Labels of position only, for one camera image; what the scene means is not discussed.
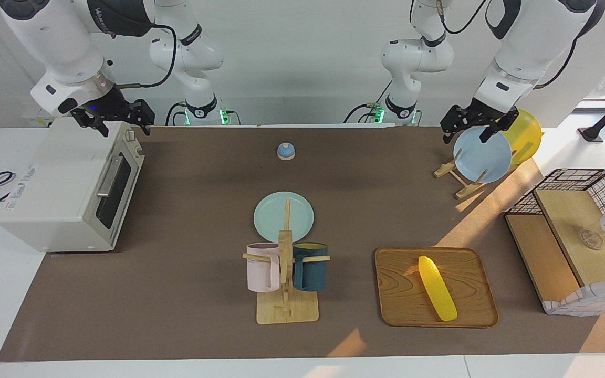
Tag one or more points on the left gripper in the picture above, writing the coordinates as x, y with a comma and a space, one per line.
487, 113

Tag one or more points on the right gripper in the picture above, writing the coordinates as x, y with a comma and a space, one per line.
107, 105

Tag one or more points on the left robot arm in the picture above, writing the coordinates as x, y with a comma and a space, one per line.
528, 47

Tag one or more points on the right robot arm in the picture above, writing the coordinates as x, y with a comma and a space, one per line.
61, 42

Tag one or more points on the white toaster oven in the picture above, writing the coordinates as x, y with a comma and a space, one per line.
61, 189

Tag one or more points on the yellow corn cob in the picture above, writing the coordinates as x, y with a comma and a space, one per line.
436, 286

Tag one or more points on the light blue plate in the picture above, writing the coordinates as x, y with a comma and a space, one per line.
483, 157

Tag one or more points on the yellow plate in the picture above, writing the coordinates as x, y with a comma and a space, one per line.
525, 136

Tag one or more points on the wooden plate rack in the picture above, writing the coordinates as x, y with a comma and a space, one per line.
465, 186

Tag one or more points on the wooden step shelf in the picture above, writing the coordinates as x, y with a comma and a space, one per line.
570, 220

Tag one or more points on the small clear glass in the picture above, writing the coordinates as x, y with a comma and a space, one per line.
592, 239

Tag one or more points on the blue call bell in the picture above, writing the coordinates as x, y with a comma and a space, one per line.
286, 152

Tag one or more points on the wooden tray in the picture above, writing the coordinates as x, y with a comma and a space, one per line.
402, 289

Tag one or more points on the light green plate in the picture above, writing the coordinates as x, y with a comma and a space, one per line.
271, 215

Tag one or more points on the pink mug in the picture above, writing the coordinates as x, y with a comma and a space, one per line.
261, 268

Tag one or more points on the white checked cloth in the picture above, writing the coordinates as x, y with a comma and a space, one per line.
591, 302

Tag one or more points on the dark blue mug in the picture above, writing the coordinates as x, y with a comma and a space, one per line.
310, 273

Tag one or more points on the wooden mug rack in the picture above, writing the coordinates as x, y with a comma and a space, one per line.
287, 310

